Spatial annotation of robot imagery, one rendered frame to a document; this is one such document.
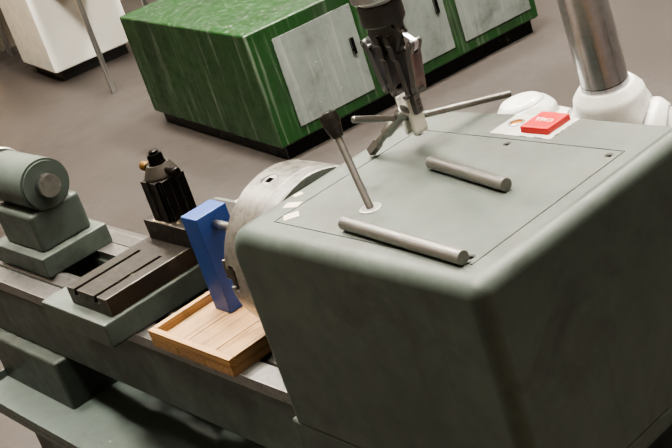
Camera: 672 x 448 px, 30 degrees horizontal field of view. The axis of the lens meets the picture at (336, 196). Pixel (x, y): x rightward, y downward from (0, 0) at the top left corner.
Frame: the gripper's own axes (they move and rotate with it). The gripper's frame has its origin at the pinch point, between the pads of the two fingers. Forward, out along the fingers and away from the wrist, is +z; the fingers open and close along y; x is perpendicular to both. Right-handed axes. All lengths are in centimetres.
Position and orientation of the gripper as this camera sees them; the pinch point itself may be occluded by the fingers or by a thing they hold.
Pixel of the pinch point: (411, 112)
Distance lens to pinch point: 212.8
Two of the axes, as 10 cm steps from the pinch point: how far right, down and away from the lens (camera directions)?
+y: -6.3, -1.1, 7.7
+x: -7.2, 4.6, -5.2
